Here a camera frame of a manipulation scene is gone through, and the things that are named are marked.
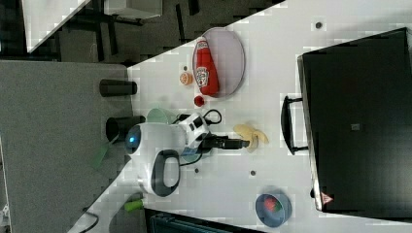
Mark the red strawberry in bowl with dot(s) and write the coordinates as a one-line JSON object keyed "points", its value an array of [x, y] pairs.
{"points": [[271, 204]]}

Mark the black cylinder holder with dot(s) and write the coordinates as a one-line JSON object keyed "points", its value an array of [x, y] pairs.
{"points": [[110, 88]]}

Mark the black round pot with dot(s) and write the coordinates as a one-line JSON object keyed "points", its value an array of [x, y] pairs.
{"points": [[118, 127]]}

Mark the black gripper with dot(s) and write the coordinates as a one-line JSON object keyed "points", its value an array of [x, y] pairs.
{"points": [[222, 142]]}

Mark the red ketchup bottle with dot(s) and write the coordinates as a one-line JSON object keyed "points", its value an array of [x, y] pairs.
{"points": [[205, 70]]}

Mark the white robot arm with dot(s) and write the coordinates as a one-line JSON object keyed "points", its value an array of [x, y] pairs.
{"points": [[159, 147]]}

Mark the red strawberry toy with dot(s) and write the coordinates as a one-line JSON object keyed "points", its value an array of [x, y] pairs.
{"points": [[199, 101]]}

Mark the blue bowl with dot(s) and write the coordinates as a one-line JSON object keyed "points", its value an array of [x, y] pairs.
{"points": [[273, 220]]}

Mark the yellow plush banana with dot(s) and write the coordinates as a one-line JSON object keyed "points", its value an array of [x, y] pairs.
{"points": [[250, 134]]}

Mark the grey round plate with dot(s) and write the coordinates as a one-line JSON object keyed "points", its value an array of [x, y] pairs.
{"points": [[229, 58]]}

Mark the black toaster oven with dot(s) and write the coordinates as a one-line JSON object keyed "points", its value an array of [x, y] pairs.
{"points": [[357, 108]]}

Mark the green mug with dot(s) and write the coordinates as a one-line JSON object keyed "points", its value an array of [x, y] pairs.
{"points": [[161, 116]]}

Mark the orange slice toy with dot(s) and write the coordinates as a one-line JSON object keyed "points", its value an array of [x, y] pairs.
{"points": [[186, 78]]}

